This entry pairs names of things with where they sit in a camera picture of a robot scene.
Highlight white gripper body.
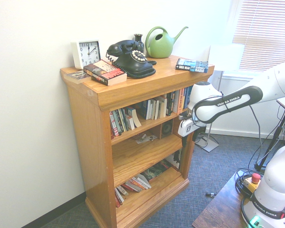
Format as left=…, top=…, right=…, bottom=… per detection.
left=178, top=118, right=198, bottom=138

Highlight blue Greg Bear paperback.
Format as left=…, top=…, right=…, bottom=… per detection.
left=175, top=58, right=209, bottom=74

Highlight black white cover book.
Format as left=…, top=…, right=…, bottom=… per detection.
left=167, top=149, right=182, bottom=171

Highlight thick orange spine book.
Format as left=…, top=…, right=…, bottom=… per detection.
left=177, top=89, right=185, bottom=115

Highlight black spine book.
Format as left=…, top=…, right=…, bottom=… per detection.
left=166, top=92, right=176, bottom=117

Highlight blue spine book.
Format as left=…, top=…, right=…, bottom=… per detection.
left=183, top=86, right=193, bottom=110

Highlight green cover book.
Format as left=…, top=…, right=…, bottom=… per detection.
left=142, top=161, right=173, bottom=181

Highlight blue hardcover book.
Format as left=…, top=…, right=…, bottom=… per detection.
left=139, top=99, right=152, bottom=120

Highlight white cover fallen book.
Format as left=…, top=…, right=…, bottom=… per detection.
left=133, top=174, right=152, bottom=190

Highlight red striped fallen book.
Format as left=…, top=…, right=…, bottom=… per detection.
left=123, top=179, right=143, bottom=193

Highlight red white spine book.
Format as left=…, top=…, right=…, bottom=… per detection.
left=109, top=110, right=119, bottom=140

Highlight red spine leaning book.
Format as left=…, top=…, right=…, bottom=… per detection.
left=114, top=189, right=124, bottom=209

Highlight thin dark cover book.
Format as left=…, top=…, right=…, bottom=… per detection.
left=63, top=70, right=91, bottom=85

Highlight small grey speaker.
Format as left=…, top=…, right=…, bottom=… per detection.
left=161, top=121, right=173, bottom=137

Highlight loose paper cards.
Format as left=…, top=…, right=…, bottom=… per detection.
left=135, top=133, right=158, bottom=144

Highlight wooden bookshelf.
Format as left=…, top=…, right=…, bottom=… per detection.
left=60, top=55, right=215, bottom=228

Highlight teal cover paperback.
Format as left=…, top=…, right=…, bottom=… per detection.
left=127, top=106, right=143, bottom=128

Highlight white paged paperback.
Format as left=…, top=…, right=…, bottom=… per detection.
left=124, top=113, right=135, bottom=131

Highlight red yellow emergency stop button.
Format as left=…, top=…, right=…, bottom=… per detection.
left=243, top=172, right=262, bottom=193

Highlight black tripod stand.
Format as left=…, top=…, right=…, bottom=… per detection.
left=255, top=94, right=285, bottom=172

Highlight white shade floor lamp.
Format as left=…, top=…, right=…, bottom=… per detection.
left=195, top=44, right=245, bottom=152

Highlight black rotary telephone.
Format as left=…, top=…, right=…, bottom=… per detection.
left=105, top=40, right=157, bottom=79

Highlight green watering can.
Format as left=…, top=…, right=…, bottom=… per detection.
left=145, top=26, right=189, bottom=59

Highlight thick red black paperback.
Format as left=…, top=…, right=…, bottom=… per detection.
left=83, top=59, right=128, bottom=86

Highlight small black vase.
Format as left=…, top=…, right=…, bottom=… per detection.
left=133, top=33, right=144, bottom=51

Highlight white square clock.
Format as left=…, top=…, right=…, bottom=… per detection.
left=70, top=39, right=102, bottom=70

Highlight white window blinds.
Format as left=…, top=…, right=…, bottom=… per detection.
left=232, top=0, right=285, bottom=72

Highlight black power cord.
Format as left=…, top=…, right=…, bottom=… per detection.
left=196, top=128, right=208, bottom=143

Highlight grey hanging cable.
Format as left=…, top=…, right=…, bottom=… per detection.
left=248, top=104, right=280, bottom=167

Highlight black cable coil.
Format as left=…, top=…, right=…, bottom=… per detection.
left=236, top=168, right=256, bottom=199

